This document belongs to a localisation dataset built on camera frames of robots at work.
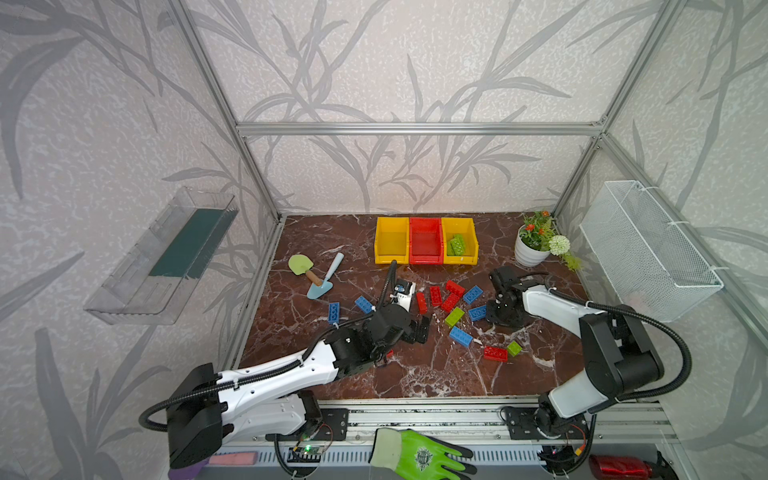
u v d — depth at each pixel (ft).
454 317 2.99
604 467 2.19
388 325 1.76
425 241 3.81
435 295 3.16
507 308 2.28
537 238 3.15
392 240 3.68
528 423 2.42
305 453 2.34
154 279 2.14
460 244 3.55
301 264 3.47
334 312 3.05
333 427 2.38
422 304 3.08
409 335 1.85
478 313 3.02
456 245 3.57
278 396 1.55
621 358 1.48
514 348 2.81
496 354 2.78
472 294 3.15
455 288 3.19
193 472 2.24
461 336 2.87
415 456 2.26
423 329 2.20
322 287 3.25
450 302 3.10
